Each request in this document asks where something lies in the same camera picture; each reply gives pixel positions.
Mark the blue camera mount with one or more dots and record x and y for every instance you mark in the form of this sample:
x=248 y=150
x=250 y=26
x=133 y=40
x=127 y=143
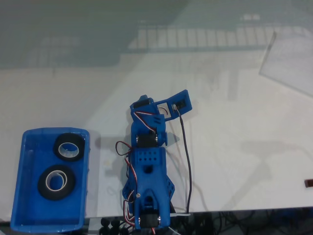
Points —
x=181 y=96

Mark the black clamp knob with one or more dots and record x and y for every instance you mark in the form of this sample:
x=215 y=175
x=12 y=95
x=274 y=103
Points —
x=104 y=221
x=115 y=224

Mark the clear acrylic sheet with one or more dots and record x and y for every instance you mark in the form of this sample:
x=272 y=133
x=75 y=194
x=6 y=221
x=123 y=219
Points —
x=288 y=63

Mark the black tape roll printed core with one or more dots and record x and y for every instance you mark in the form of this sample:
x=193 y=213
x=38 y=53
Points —
x=69 y=136

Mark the blue plastic bin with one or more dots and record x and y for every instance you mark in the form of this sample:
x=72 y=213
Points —
x=24 y=215

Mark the small brown object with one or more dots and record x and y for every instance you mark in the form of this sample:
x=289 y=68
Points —
x=308 y=183

